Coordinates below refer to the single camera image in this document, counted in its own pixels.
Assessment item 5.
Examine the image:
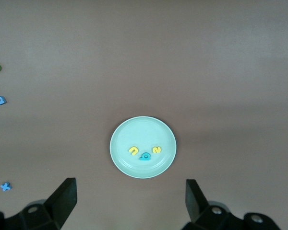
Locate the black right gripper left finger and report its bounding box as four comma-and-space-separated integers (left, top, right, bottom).
3, 177, 77, 230

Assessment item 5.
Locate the green plate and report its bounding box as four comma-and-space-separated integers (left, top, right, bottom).
109, 115, 178, 179

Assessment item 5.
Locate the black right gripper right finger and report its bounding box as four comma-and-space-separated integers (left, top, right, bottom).
183, 179, 245, 230

